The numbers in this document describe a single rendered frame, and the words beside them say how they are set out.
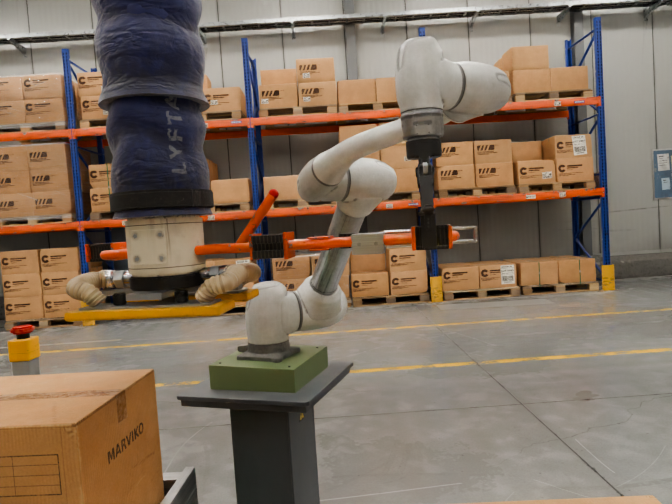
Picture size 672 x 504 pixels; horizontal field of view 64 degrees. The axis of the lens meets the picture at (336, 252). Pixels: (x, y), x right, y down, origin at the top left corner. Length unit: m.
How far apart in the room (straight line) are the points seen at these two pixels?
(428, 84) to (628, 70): 10.36
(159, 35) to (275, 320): 1.09
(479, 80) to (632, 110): 10.15
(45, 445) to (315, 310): 1.06
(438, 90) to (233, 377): 1.24
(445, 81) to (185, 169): 0.58
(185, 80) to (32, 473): 0.86
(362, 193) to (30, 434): 1.05
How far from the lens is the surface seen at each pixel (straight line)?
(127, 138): 1.24
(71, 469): 1.27
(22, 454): 1.31
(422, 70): 1.17
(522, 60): 9.30
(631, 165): 11.22
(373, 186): 1.67
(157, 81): 1.23
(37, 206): 9.44
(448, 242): 1.15
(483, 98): 1.26
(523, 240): 10.35
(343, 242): 1.15
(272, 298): 1.96
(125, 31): 1.26
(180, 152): 1.22
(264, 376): 1.91
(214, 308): 1.11
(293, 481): 2.07
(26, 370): 2.06
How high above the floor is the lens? 1.31
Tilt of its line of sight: 3 degrees down
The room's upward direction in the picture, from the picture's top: 4 degrees counter-clockwise
